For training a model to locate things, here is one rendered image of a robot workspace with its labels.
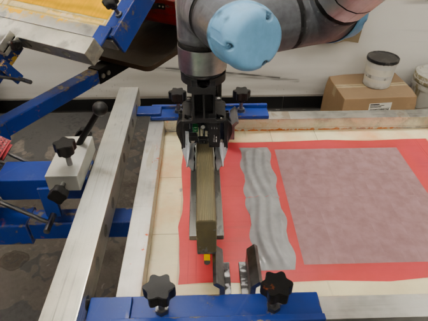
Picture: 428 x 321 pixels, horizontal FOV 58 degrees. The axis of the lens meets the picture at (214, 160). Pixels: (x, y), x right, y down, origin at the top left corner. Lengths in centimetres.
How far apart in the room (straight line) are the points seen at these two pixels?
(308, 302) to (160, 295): 22
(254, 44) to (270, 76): 246
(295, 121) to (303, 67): 193
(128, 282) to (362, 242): 42
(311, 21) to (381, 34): 250
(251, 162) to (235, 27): 51
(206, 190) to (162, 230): 18
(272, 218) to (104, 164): 35
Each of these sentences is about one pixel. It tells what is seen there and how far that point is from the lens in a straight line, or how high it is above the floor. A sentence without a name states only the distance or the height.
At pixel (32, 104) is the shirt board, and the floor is 92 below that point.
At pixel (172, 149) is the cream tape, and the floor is 96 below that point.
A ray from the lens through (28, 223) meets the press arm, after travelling 90.
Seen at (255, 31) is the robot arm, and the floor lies 136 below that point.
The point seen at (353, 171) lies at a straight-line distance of 93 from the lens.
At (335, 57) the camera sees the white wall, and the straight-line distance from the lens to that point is 297.
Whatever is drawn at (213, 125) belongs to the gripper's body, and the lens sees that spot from 62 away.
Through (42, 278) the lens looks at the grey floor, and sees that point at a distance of 202.
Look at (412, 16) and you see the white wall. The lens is 306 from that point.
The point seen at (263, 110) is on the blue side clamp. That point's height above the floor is 100.
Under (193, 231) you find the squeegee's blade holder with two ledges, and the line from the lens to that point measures 64.
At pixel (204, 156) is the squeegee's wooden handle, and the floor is 111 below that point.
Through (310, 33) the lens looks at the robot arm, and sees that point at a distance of 52.
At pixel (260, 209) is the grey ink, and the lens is 78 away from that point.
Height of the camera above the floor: 151
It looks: 38 degrees down
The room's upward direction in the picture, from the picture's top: straight up
